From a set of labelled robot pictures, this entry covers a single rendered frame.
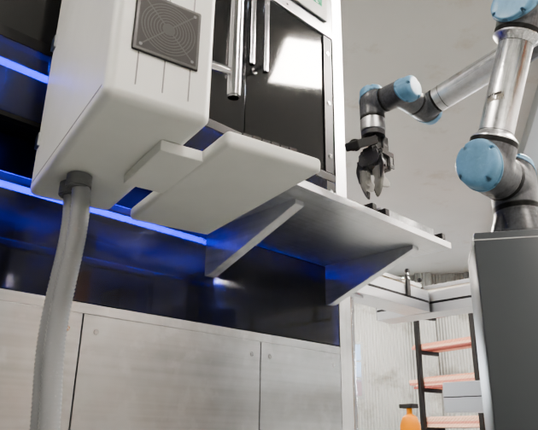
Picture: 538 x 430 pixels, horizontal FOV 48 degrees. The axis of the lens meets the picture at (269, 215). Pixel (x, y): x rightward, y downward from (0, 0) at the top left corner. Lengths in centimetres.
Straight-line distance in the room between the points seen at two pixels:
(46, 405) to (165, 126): 51
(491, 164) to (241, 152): 69
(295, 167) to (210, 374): 72
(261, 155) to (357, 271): 94
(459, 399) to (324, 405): 87
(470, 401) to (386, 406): 879
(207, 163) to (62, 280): 34
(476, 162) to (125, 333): 93
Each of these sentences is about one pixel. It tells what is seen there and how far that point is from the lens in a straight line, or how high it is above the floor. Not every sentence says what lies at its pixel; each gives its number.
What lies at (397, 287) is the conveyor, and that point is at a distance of 253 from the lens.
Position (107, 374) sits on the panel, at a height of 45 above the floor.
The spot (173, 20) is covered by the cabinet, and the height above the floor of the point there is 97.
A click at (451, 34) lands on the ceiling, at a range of 502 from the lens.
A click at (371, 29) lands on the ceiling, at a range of 485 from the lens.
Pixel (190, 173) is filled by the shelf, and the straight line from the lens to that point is 112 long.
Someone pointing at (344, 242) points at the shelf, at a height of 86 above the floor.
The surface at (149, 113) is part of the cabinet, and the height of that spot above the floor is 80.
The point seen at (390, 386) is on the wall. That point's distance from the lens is 1141.
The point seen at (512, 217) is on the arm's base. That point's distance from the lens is 161.
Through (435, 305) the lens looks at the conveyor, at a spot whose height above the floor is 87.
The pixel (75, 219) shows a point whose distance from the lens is 119.
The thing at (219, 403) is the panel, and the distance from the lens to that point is 164.
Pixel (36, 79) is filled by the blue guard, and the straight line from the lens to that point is 155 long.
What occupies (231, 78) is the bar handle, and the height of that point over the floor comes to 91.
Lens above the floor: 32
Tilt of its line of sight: 20 degrees up
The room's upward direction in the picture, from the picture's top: 1 degrees clockwise
